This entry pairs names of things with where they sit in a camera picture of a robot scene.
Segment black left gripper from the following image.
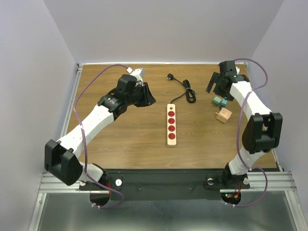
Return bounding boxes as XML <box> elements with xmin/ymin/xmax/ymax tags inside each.
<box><xmin>126</xmin><ymin>82</ymin><xmax>156</xmax><ymax>108</ymax></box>

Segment white power strip red sockets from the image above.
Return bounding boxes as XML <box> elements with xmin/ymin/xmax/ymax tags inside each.
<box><xmin>167</xmin><ymin>103</ymin><xmax>177</xmax><ymax>147</ymax></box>

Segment green USB charger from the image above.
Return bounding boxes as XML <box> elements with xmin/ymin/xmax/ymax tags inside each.
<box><xmin>212</xmin><ymin>96</ymin><xmax>222</xmax><ymax>106</ymax></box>

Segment beige cube adapter dragon print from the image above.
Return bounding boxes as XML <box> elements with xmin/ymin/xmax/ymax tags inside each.
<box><xmin>216</xmin><ymin>108</ymin><xmax>232</xmax><ymax>124</ymax></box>

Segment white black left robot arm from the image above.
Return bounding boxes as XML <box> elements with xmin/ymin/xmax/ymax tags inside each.
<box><xmin>44</xmin><ymin>68</ymin><xmax>156</xmax><ymax>190</ymax></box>

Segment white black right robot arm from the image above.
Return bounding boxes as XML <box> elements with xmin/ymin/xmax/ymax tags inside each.
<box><xmin>206</xmin><ymin>60</ymin><xmax>283</xmax><ymax>188</ymax></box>

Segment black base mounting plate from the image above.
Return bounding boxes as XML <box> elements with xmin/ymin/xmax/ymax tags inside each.
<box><xmin>49</xmin><ymin>168</ymin><xmax>251</xmax><ymax>207</ymax></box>

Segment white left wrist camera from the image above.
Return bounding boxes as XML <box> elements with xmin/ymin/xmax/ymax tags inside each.
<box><xmin>126</xmin><ymin>67</ymin><xmax>145</xmax><ymax>82</ymax></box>

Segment black bundled power cord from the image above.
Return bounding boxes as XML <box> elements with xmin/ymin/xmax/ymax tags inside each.
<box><xmin>166</xmin><ymin>73</ymin><xmax>197</xmax><ymax>104</ymax></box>

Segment aluminium left side rail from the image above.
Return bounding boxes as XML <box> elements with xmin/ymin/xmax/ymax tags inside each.
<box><xmin>56</xmin><ymin>64</ymin><xmax>83</xmax><ymax>141</ymax></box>

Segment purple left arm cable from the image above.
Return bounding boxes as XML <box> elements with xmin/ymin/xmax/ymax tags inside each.
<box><xmin>73</xmin><ymin>64</ymin><xmax>133</xmax><ymax>209</ymax></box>

